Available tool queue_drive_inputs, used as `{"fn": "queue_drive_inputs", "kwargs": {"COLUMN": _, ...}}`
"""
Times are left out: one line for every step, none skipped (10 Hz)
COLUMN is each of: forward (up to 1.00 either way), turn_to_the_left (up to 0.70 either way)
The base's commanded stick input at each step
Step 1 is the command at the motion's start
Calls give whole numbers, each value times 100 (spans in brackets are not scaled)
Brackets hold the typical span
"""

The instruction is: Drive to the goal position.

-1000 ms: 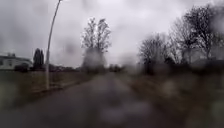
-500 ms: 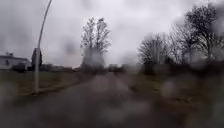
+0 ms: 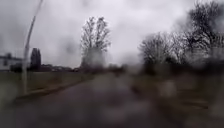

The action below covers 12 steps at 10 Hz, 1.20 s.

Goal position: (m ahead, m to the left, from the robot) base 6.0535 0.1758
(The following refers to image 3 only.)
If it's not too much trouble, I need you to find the white house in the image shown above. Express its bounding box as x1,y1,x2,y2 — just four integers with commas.
0,53,24,72

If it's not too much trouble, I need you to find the pale pole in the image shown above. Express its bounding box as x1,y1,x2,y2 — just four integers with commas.
21,0,45,96

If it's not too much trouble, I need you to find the grey asphalt road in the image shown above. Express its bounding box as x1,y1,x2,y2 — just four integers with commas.
0,73,188,128

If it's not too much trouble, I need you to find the group of bare trees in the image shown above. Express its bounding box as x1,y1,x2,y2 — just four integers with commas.
138,31,186,72

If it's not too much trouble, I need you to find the brownish grass field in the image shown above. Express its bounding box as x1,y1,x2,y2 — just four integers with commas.
129,71,224,128

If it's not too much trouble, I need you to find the brownish grass verge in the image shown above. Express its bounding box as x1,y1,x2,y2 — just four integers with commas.
0,71,92,98

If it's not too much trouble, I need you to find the dark conifer tree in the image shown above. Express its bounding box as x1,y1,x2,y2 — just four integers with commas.
29,47,42,72

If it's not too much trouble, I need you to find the tall bare tree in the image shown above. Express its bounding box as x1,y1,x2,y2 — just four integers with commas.
79,15,112,70

